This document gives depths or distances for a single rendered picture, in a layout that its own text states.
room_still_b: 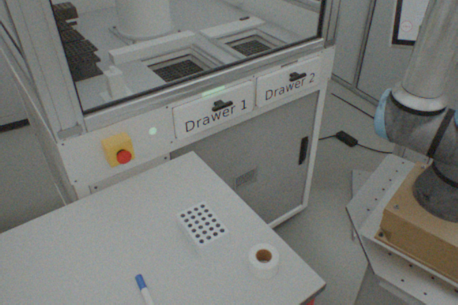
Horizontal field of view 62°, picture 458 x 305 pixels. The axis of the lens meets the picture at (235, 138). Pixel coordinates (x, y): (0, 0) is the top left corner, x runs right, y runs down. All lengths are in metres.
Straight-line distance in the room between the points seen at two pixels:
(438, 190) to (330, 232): 1.12
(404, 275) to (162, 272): 0.55
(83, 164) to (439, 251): 0.90
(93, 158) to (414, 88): 0.81
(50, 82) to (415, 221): 0.88
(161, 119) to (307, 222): 1.14
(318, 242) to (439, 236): 1.08
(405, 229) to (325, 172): 1.40
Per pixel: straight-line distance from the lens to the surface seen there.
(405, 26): 1.58
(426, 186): 0.99
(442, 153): 0.92
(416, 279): 1.01
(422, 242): 0.99
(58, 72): 0.98
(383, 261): 1.01
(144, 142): 1.15
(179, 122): 1.15
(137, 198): 1.11
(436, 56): 0.84
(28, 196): 2.43
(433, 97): 0.89
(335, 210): 2.13
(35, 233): 1.12
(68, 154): 1.08
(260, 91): 1.30
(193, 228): 0.96
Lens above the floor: 1.54
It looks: 37 degrees down
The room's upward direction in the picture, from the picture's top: straight up
